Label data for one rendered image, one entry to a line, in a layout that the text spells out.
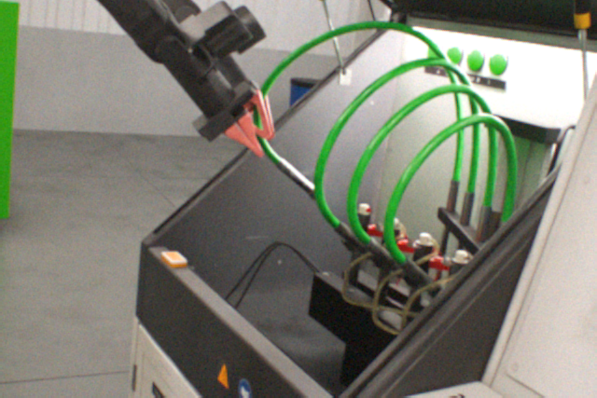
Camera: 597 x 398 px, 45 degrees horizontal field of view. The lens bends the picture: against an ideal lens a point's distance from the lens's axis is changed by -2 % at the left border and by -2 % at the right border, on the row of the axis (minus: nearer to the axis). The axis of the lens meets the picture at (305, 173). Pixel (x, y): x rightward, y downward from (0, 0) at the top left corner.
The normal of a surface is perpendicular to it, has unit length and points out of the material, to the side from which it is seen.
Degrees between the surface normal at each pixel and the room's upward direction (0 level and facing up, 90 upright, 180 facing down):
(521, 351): 76
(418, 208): 90
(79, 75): 90
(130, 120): 90
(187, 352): 90
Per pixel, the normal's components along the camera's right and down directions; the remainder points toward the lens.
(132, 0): 0.44, 0.59
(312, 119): 0.52, 0.25
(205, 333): -0.84, 0.00
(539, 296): -0.79, -0.23
